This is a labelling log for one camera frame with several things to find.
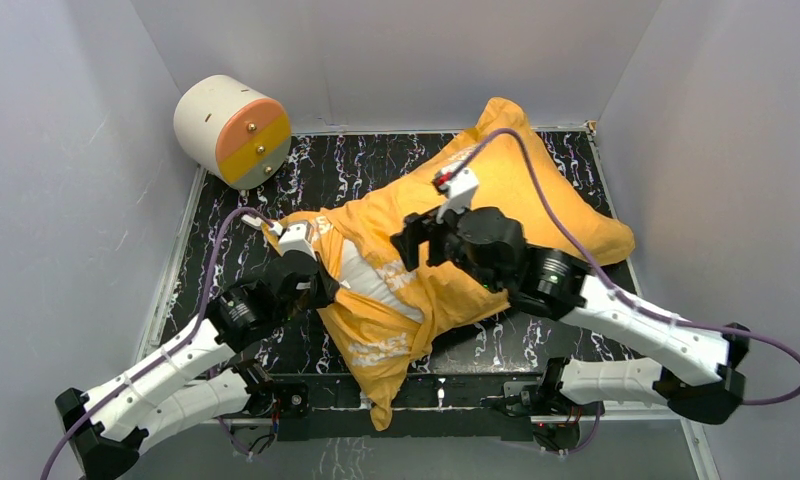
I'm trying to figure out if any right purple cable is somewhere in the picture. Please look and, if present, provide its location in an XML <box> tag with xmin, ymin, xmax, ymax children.
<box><xmin>439</xmin><ymin>127</ymin><xmax>800</xmax><ymax>407</ymax></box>

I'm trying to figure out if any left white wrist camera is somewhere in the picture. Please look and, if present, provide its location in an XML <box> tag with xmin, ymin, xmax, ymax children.
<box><xmin>240</xmin><ymin>214</ymin><xmax>318</xmax><ymax>261</ymax></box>

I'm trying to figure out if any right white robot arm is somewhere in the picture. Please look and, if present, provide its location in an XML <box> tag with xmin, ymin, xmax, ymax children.
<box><xmin>390</xmin><ymin>207</ymin><xmax>749</xmax><ymax>425</ymax></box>

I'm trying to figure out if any blue and yellow pillowcase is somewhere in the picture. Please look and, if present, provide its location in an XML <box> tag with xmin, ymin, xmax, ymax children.
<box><xmin>282</xmin><ymin>97</ymin><xmax>635</xmax><ymax>431</ymax></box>

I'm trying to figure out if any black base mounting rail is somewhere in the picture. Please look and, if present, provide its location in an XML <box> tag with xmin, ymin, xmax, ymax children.
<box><xmin>274</xmin><ymin>373</ymin><xmax>541</xmax><ymax>441</ymax></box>

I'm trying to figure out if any white pillow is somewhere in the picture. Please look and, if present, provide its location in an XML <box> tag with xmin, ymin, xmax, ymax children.
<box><xmin>340</xmin><ymin>240</ymin><xmax>424</xmax><ymax>323</ymax></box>

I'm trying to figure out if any aluminium frame rail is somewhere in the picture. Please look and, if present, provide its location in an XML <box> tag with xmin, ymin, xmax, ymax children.
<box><xmin>224</xmin><ymin>402</ymin><xmax>679</xmax><ymax>425</ymax></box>

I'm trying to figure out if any white cylinder drawer unit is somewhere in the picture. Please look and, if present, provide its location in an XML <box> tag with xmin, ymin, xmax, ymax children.
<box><xmin>173</xmin><ymin>75</ymin><xmax>292</xmax><ymax>190</ymax></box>

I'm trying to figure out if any purple cable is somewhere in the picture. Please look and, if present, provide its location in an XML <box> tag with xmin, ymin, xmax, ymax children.
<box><xmin>439</xmin><ymin>127</ymin><xmax>800</xmax><ymax>407</ymax></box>
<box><xmin>39</xmin><ymin>206</ymin><xmax>275</xmax><ymax>480</ymax></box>

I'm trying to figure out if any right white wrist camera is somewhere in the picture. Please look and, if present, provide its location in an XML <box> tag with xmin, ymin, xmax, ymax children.
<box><xmin>433</xmin><ymin>164</ymin><xmax>479</xmax><ymax>223</ymax></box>

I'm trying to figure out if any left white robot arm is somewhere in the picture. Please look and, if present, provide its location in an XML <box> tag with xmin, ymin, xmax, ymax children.
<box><xmin>55</xmin><ymin>251</ymin><xmax>340</xmax><ymax>479</ymax></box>

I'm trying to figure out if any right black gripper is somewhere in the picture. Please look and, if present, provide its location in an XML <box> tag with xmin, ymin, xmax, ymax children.
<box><xmin>386</xmin><ymin>195</ymin><xmax>499</xmax><ymax>294</ymax></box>

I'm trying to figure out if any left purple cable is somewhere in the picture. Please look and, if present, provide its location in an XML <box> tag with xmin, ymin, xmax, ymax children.
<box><xmin>39</xmin><ymin>206</ymin><xmax>275</xmax><ymax>480</ymax></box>

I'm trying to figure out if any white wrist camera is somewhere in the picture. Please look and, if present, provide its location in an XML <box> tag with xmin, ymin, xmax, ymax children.
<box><xmin>433</xmin><ymin>164</ymin><xmax>479</xmax><ymax>223</ymax></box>
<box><xmin>240</xmin><ymin>214</ymin><xmax>318</xmax><ymax>261</ymax></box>

